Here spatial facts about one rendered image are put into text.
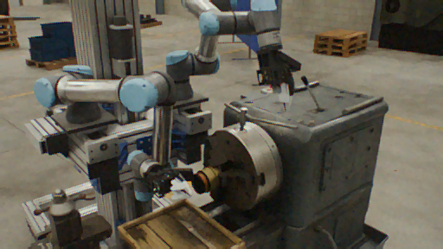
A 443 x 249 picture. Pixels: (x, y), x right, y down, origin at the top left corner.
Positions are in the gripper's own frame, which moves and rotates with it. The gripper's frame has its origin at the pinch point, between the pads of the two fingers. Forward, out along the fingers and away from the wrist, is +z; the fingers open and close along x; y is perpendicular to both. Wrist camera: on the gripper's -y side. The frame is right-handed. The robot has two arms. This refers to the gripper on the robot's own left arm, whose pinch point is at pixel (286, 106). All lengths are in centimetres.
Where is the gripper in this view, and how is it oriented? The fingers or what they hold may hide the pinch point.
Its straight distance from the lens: 126.8
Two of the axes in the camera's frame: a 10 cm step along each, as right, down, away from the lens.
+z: 2.0, 9.7, 1.2
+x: 6.1, -0.3, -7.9
